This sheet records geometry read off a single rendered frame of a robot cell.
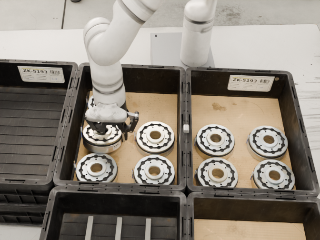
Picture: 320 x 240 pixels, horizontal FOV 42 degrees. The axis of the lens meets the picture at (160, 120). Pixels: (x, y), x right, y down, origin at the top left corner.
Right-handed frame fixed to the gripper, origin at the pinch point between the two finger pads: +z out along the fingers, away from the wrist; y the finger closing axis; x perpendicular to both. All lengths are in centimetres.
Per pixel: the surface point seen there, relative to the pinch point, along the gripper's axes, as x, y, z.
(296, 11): -182, -102, 86
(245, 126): -8.1, -35.8, 4.3
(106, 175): 12.0, 0.6, 0.6
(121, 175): 9.9, -2.6, 3.9
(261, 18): -172, -76, 86
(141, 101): -15.9, -5.9, 3.6
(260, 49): -57, -48, 17
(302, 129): 0.1, -47.7, -5.2
